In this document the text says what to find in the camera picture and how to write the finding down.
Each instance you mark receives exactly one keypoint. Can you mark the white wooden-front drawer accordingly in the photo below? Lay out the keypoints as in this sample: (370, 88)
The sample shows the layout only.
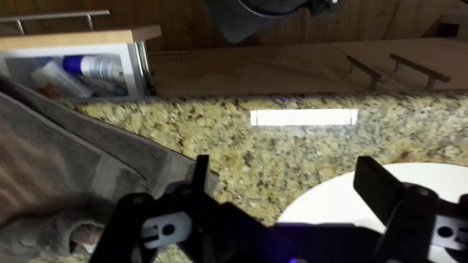
(73, 38)

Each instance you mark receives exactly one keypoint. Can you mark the brown grey towel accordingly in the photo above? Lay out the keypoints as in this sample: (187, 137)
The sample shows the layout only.
(58, 165)

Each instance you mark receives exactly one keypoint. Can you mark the dark grey rounded object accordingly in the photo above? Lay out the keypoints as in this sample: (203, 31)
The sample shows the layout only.
(242, 19)

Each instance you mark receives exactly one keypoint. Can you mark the white tube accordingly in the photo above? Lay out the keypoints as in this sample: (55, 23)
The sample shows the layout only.
(58, 77)

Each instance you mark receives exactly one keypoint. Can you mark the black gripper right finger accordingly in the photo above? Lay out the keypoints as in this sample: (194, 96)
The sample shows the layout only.
(409, 213)

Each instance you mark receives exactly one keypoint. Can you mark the white oval sink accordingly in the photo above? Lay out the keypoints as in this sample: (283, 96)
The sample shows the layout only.
(330, 204)

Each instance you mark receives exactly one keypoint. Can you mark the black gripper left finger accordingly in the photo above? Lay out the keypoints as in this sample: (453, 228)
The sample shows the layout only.
(131, 219)

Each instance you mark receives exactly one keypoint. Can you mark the blue and white bottle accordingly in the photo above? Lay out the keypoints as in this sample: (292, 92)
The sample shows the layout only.
(96, 66)

